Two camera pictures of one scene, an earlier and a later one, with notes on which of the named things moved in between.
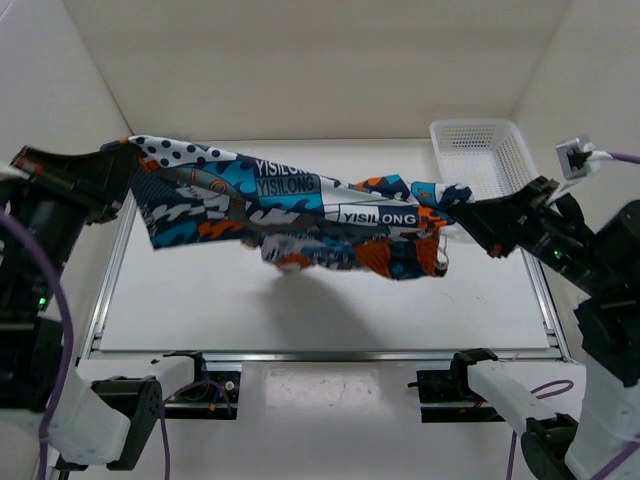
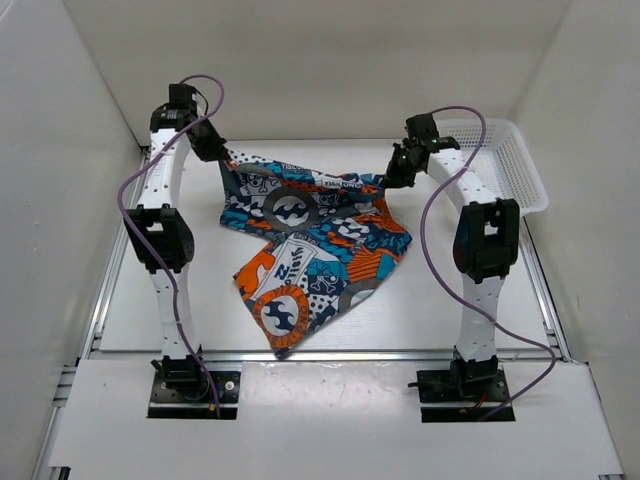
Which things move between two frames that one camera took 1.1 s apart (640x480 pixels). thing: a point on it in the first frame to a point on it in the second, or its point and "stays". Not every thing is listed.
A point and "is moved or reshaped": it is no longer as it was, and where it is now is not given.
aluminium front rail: (367, 356) stays
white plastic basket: (488, 155) stays
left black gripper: (93, 182) to (214, 150)
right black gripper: (500, 223) to (394, 177)
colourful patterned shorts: (292, 217) is moved or reshaped
